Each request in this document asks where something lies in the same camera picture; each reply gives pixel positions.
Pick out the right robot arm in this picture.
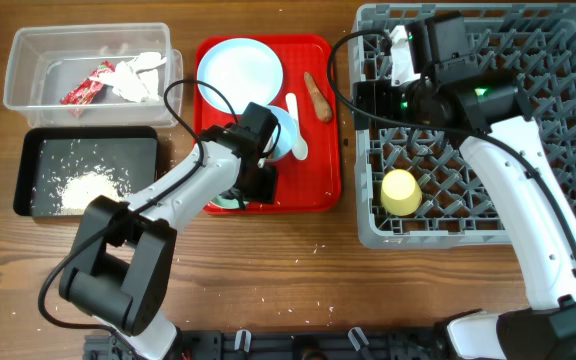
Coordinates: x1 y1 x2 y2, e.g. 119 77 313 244
353 12 576 359

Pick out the clear plastic bin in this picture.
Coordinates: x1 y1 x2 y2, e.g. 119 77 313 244
3 23 183 128

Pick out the grey dishwasher rack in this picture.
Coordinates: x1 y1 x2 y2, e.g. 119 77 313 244
354 3 576 249

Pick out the white plastic spoon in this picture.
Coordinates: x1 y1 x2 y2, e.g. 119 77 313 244
285 93 308 161

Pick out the white napkin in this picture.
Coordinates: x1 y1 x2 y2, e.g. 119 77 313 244
97 52 167 103

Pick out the light blue plate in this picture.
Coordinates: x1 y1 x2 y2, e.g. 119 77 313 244
196 38 284 115

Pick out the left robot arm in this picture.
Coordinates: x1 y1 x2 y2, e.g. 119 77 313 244
57 103 282 359

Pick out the black plastic tray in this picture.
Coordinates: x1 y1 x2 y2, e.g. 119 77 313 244
13 126 159 217

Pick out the red snack wrapper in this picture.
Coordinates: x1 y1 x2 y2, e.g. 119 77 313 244
60 61 115 105

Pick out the green bowl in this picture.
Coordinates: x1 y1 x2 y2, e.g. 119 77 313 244
210 195 248 210

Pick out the light blue bowl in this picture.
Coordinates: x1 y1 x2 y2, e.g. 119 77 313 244
267 105 296 161

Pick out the brown sweet potato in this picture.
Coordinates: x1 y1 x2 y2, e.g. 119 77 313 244
304 72 333 123

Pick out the red serving tray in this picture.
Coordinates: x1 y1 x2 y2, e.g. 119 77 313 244
194 34 341 215

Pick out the yellow plastic cup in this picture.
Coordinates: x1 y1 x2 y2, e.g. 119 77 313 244
380 169 422 216

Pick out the white rice pile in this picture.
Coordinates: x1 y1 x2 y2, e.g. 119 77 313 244
30 139 133 216

